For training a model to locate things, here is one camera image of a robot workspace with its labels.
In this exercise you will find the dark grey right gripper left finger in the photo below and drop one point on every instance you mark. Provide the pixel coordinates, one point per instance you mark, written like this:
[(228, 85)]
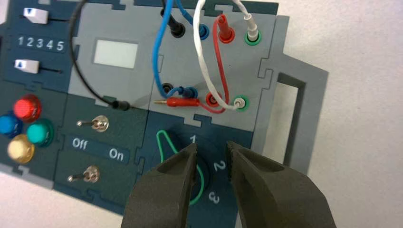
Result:
[(160, 195)]

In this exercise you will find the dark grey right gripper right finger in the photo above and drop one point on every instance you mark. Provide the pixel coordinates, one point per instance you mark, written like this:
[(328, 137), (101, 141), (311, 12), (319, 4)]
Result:
[(277, 198)]

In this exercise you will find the black and green rotary knob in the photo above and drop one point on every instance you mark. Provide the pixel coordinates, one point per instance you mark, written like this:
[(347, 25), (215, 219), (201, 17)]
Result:
[(166, 142)]

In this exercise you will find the blue and grey control box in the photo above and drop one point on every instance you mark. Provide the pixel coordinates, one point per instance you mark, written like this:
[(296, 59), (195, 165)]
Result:
[(119, 81)]

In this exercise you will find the green push button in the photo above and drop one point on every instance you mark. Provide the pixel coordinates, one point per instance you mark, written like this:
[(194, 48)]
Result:
[(39, 132)]

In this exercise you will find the yellow push button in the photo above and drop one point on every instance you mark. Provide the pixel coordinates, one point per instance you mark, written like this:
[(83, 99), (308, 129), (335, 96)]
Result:
[(20, 149)]

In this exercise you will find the white display window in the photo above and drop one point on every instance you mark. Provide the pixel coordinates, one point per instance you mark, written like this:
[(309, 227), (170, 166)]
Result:
[(116, 53)]

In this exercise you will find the red push button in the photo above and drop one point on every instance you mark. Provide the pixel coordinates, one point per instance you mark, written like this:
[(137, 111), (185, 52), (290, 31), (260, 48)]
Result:
[(27, 108)]

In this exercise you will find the blue push button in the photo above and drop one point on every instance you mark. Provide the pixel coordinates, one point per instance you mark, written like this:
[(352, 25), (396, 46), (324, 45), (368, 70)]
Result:
[(8, 125)]

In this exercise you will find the white slider knob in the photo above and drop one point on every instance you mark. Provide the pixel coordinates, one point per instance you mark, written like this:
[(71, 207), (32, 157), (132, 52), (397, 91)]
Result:
[(26, 66), (35, 15)]

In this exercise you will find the metal toggle switch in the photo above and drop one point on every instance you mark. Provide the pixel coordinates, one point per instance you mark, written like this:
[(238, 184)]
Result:
[(99, 123), (89, 174)]

